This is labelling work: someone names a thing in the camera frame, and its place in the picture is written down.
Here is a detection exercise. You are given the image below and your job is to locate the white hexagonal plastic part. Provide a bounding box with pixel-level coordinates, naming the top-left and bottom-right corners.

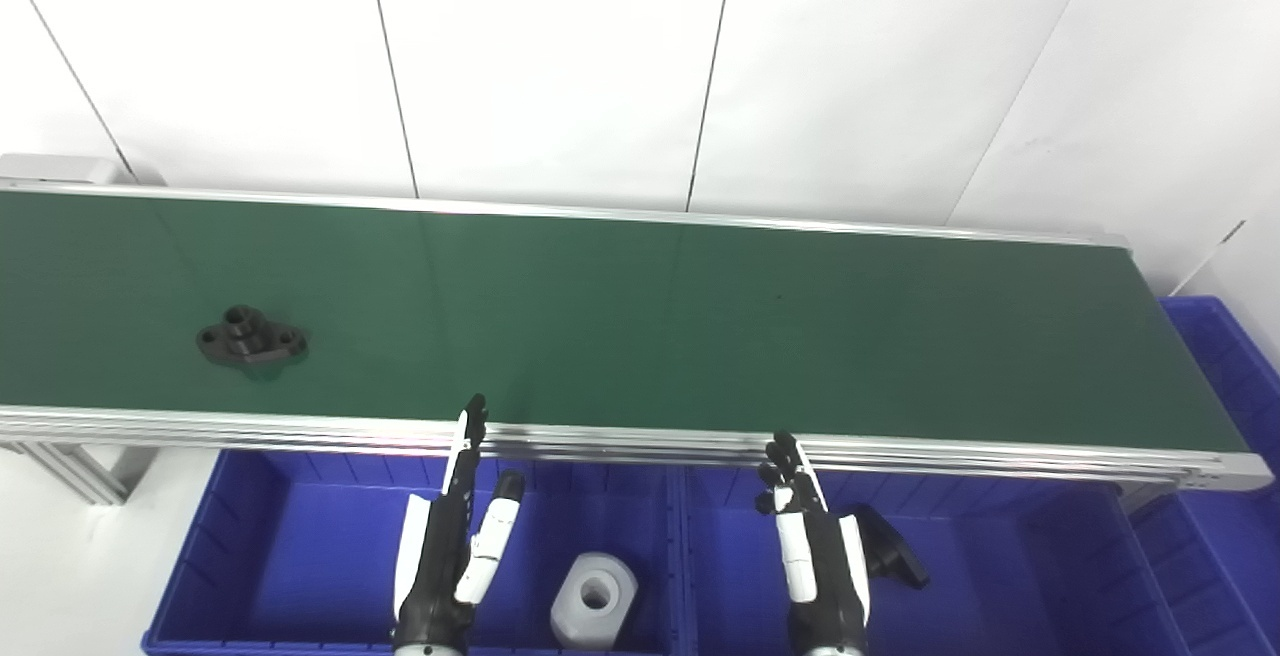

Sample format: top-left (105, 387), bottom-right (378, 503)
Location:
top-left (549, 552), bottom-right (640, 651)

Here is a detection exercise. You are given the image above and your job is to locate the black flanged machine part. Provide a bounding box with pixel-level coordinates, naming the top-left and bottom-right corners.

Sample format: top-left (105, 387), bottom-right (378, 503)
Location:
top-left (196, 305), bottom-right (309, 367)

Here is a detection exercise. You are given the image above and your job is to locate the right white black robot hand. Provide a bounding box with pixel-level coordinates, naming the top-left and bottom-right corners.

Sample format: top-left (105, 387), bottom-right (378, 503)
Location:
top-left (755, 431), bottom-right (872, 656)

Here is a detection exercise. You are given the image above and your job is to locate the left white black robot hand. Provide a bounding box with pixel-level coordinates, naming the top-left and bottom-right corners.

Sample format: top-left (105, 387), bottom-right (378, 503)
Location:
top-left (392, 393), bottom-right (526, 656)

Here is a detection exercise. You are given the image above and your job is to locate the aluminium conveyor leg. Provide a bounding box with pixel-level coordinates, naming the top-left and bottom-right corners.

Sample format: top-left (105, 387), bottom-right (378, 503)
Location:
top-left (0, 441), bottom-right (161, 506)

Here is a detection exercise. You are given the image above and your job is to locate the grey conveyor end housing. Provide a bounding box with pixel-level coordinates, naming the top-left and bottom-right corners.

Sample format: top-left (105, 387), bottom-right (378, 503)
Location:
top-left (0, 154), bottom-right (137, 187)

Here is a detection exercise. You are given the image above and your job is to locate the blue plastic bin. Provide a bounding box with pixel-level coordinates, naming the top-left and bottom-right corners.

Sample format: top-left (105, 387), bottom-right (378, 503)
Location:
top-left (140, 448), bottom-right (687, 656)
top-left (1128, 296), bottom-right (1280, 656)
top-left (680, 464), bottom-right (1197, 656)

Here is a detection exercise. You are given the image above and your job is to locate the green conveyor belt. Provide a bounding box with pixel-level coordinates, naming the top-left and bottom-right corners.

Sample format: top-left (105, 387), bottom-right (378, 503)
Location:
top-left (0, 179), bottom-right (1275, 493)
top-left (0, 191), bottom-right (1251, 456)

